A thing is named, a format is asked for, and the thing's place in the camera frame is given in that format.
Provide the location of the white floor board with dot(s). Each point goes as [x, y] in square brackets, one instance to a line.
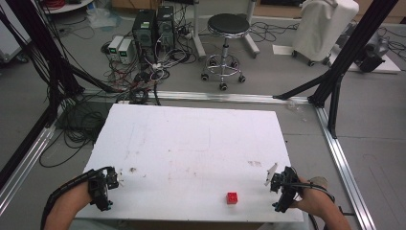
[391, 67]

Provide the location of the white round table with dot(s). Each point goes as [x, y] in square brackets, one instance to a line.
[73, 5]

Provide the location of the black frame post with braces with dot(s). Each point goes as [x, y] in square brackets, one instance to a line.
[354, 44]

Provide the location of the white paper sheet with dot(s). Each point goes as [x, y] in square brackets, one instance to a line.
[282, 49]

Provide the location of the white covered cart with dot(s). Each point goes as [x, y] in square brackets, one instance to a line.
[322, 28]

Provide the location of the white cabinet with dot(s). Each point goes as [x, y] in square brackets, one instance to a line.
[11, 41]

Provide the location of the black round stool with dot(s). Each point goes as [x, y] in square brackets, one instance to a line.
[228, 24]

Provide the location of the aluminium frame rail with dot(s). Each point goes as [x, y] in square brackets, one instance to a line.
[22, 172]
[343, 166]
[223, 96]

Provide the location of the person's left hand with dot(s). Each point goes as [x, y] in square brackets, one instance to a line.
[85, 193]

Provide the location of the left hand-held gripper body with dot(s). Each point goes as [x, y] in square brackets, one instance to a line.
[101, 191]

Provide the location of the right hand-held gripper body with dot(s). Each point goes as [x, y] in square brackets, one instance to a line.
[288, 188]

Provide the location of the white bench power supply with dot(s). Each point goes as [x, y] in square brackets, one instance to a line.
[114, 46]
[126, 51]

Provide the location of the black machine on floor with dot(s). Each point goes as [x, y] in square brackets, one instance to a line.
[372, 56]

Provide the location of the red toy block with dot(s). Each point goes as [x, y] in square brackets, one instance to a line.
[232, 198]

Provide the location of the clear plastic bag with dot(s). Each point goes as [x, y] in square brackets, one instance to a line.
[100, 17]

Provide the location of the white desk leg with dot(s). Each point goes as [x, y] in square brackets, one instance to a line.
[198, 35]
[252, 41]

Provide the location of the person's right hand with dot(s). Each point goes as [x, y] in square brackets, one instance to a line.
[314, 195]

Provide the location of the black computer tower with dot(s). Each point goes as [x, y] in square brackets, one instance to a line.
[166, 25]
[144, 32]

